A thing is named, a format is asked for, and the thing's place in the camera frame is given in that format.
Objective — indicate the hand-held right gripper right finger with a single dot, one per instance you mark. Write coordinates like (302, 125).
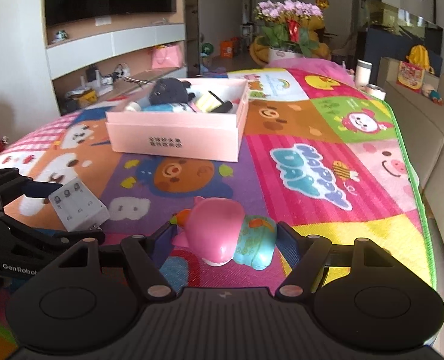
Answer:
(289, 243)

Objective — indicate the pink metal cup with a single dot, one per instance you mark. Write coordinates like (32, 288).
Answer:
(377, 92)

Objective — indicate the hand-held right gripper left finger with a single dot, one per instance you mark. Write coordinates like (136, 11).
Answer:
(165, 240)

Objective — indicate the beige sofa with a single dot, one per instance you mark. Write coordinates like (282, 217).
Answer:
(443, 165)

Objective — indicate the yellow box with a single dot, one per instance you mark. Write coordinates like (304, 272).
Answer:
(83, 98)

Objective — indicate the pink gift bag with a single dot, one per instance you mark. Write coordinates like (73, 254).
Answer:
(166, 57)

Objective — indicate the orange bag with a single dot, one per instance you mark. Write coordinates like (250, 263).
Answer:
(229, 48)

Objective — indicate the pink blanket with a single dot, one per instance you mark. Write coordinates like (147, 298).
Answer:
(319, 65)

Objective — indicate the white red foam rocket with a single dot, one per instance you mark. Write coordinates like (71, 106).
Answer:
(132, 107)

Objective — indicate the colourful cartoon play mat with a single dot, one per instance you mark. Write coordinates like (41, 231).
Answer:
(319, 150)

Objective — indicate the yellow printed bag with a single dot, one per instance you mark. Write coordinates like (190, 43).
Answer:
(413, 71)

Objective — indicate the blue white plastic bag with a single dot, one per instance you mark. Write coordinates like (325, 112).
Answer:
(165, 108)

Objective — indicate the green ball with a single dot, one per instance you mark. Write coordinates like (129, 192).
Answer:
(207, 48)

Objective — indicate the white cup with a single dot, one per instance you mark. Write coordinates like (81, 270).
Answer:
(363, 73)

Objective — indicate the black router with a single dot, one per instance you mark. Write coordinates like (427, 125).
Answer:
(91, 73)

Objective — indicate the dark fish tank cabinet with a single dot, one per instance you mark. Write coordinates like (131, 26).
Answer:
(398, 41)

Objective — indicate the yellow and black toy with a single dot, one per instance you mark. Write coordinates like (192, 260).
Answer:
(226, 107)

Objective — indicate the white wall shelf unit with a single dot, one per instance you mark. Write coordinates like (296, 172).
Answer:
(113, 41)

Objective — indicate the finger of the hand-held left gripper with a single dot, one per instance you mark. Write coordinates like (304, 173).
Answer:
(41, 191)
(56, 237)

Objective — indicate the pink orchid plant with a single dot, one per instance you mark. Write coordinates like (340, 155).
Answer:
(287, 22)

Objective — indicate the pink and teal toy figure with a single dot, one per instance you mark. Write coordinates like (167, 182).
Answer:
(222, 228)

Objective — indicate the pink cardboard box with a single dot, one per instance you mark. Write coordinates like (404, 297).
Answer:
(177, 138)

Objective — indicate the black plush toy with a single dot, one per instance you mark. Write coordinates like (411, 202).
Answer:
(167, 92)

